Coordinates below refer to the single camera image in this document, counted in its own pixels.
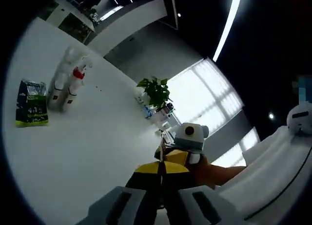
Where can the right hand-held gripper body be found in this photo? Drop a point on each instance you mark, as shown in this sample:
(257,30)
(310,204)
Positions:
(192,139)

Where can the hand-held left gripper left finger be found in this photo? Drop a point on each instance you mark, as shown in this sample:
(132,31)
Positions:
(117,205)

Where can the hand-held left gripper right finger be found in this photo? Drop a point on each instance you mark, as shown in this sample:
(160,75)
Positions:
(195,205)

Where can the green black skincare sachet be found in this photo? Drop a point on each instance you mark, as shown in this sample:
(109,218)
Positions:
(31,105)

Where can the dark drinking bottle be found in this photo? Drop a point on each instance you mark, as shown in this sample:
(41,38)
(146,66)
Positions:
(168,106)

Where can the blue plastic bag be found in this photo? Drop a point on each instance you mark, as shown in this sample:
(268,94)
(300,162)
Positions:
(147,111)

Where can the bright window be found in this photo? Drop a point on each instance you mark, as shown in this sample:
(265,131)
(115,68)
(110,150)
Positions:
(207,93)

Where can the green potted plant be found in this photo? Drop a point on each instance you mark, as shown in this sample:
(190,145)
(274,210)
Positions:
(156,91)

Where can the person's white shirt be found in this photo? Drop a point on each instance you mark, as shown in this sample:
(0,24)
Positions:
(268,176)

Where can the white chest-worn device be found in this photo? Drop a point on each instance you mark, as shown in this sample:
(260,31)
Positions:
(299,118)

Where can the ceiling light strip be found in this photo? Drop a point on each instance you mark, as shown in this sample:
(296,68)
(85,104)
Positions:
(229,23)

